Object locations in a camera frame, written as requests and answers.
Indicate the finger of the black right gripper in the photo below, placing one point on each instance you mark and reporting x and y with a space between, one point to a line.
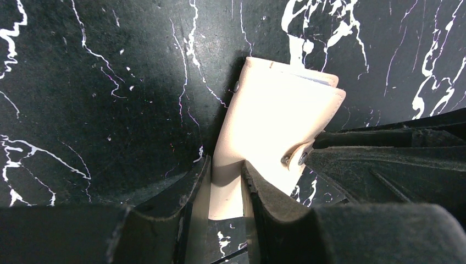
444 130
434 175

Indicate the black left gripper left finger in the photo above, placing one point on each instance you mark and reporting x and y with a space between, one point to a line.
171 227

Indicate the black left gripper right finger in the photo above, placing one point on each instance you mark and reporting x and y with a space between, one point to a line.
281 230

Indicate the beige leather card holder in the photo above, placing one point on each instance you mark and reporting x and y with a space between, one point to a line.
272 121

